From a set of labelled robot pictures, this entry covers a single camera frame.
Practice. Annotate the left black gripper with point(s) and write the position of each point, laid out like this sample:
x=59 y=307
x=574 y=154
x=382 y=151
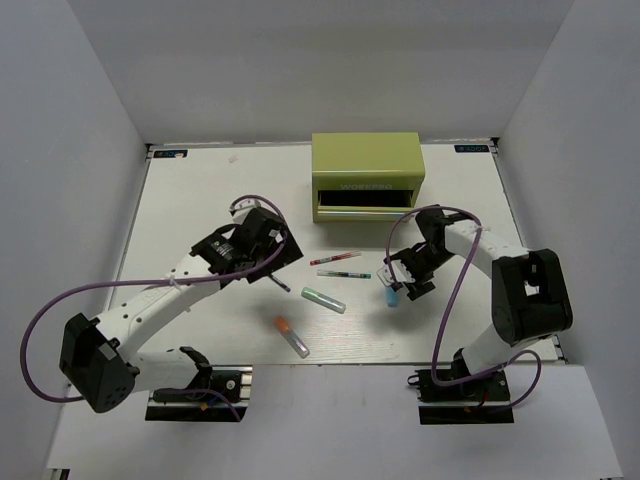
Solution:
x=287 y=254

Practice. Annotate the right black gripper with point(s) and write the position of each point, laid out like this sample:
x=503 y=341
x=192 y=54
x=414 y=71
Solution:
x=416 y=290

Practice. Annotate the blue highlighter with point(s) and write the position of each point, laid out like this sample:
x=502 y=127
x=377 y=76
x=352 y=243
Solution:
x=392 y=297

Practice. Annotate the orange cap highlighter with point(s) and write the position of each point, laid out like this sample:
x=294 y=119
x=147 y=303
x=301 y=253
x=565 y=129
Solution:
x=291 y=337

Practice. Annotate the green metal drawer toolbox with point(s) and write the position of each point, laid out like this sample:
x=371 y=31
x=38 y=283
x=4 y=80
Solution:
x=365 y=176

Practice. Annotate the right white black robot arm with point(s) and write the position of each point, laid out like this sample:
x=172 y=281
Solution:
x=529 y=298

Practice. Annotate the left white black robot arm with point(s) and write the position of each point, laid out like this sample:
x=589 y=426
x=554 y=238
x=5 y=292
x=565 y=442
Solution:
x=101 y=356

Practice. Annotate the blue pen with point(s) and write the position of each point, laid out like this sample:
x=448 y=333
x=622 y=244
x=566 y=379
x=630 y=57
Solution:
x=280 y=283

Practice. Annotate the green refill pen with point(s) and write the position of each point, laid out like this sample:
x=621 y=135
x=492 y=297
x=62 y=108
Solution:
x=343 y=274

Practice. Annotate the red refill pen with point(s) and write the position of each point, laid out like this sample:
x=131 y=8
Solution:
x=335 y=257

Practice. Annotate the green cap highlighter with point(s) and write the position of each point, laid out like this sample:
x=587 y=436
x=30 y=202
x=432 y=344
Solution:
x=323 y=300

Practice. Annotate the left corner label sticker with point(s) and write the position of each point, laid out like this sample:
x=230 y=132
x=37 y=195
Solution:
x=170 y=154

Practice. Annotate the corner label sticker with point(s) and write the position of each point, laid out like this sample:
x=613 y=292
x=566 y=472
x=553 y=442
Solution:
x=170 y=154
x=471 y=148

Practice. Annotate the right corner label sticker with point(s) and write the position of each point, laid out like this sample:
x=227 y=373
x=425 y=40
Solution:
x=471 y=148

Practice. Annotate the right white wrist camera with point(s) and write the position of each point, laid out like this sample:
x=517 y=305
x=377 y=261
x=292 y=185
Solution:
x=395 y=275

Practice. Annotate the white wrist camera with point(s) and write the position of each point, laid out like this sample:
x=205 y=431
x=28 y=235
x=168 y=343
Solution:
x=242 y=205
x=395 y=275

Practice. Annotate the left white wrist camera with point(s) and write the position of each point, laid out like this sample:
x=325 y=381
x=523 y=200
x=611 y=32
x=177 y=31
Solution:
x=242 y=205

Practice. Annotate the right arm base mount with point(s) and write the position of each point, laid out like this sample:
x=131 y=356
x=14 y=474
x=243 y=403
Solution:
x=485 y=401

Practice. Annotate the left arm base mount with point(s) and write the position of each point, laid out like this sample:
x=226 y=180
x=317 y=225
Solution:
x=221 y=396

